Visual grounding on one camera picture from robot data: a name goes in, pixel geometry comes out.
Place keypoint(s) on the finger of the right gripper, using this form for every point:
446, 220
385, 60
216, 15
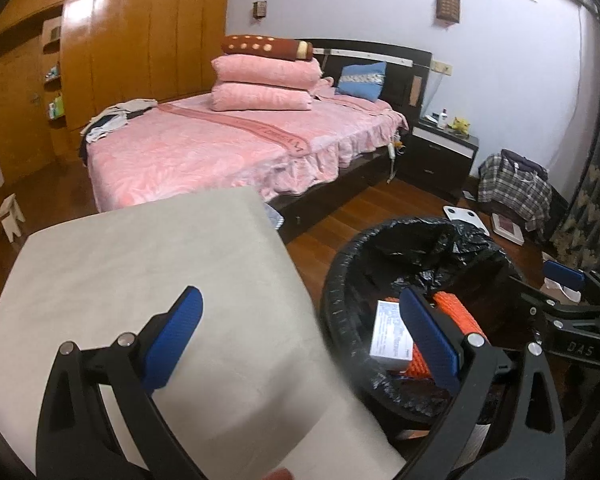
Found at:
564, 275

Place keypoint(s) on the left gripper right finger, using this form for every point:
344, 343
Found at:
526, 437

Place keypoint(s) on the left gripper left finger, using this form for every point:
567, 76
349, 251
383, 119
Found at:
76, 438

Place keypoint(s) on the orange bubble wrap sheet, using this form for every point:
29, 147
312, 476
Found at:
437, 324

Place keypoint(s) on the white medicine box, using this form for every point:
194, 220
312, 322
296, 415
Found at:
392, 346

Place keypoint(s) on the black trash bin with bag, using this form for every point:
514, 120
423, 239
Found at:
411, 259

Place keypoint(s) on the plaid bag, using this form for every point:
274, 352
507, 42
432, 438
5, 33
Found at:
523, 192

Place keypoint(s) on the white bathroom scale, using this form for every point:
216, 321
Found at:
469, 216

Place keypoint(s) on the black white nightstand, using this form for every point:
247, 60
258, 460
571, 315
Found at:
437, 160

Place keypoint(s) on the yellow plush toy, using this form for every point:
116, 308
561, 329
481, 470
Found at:
460, 126

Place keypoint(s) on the small white stool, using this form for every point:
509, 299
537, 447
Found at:
11, 217

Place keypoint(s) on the blue cushion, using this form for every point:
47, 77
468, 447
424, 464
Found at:
362, 81

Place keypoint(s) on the pink bed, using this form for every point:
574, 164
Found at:
185, 146

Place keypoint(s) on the clothes pile on bed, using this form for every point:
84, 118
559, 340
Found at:
115, 117

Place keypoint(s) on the upper pink pillow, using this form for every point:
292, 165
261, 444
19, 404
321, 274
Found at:
251, 69

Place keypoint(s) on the pink pillow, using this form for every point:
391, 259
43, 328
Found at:
251, 69
237, 96

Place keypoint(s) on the lower pink pillow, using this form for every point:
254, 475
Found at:
237, 96

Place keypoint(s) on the wooden wardrobe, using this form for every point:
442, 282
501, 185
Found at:
63, 61

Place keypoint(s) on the brown dotted bolster pillow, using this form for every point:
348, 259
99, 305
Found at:
268, 47

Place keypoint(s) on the brown wall lamp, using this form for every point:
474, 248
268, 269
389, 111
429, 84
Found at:
259, 10
448, 11

